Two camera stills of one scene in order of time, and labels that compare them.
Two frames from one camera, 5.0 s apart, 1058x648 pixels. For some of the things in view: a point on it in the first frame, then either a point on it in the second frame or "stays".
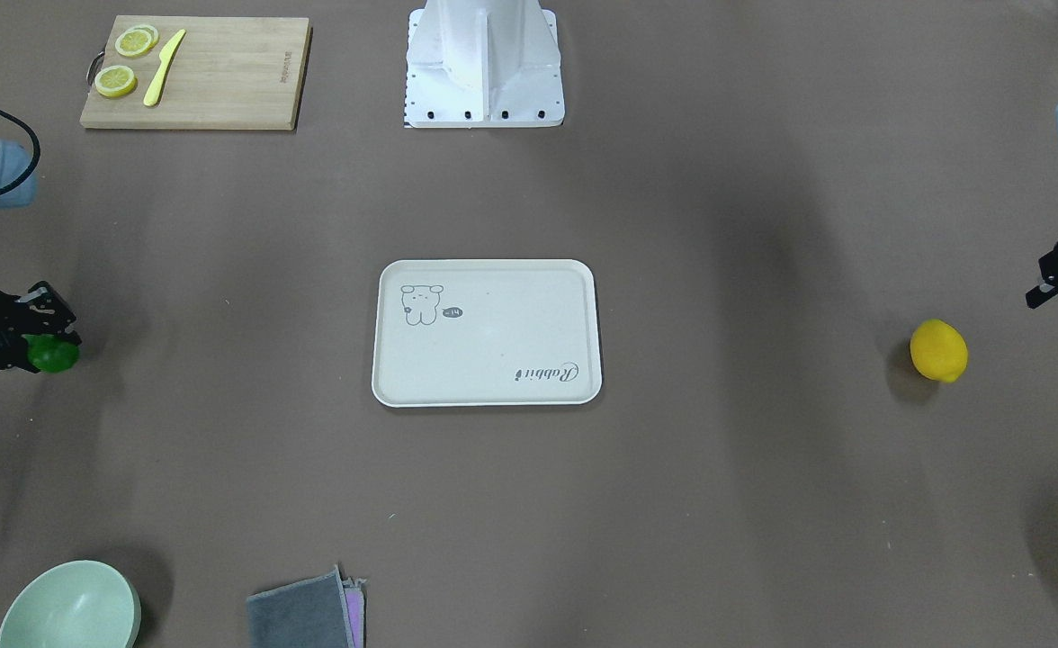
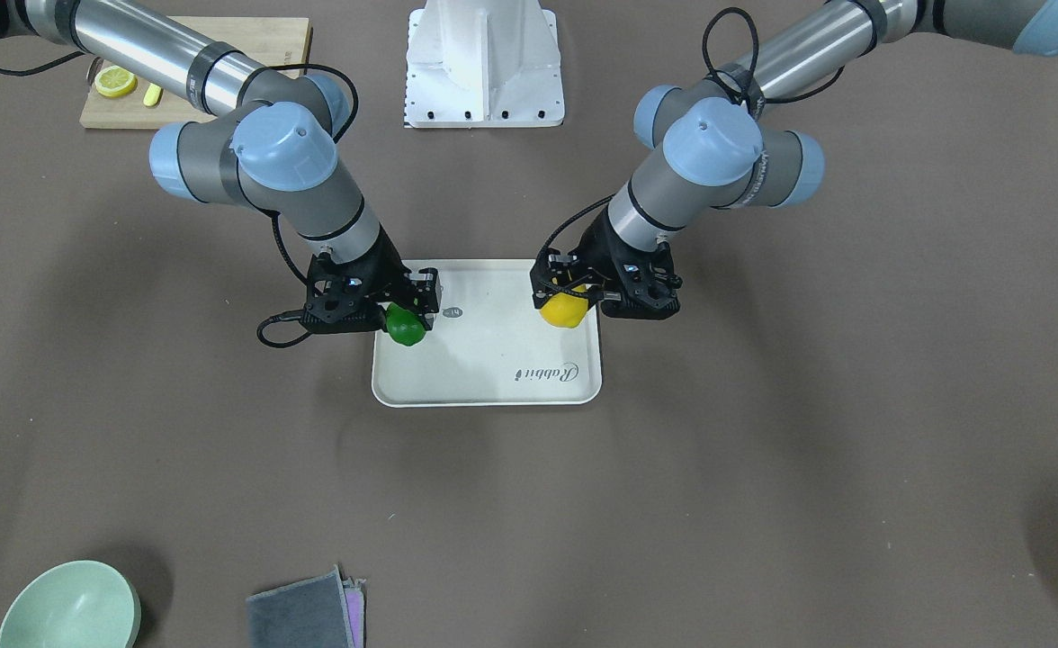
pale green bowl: [74, 604] stays
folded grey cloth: [308, 613] stays
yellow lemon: [938, 351] to [565, 310]
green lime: [50, 354] to [404, 326]
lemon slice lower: [115, 81] stays
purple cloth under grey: [354, 602] stays
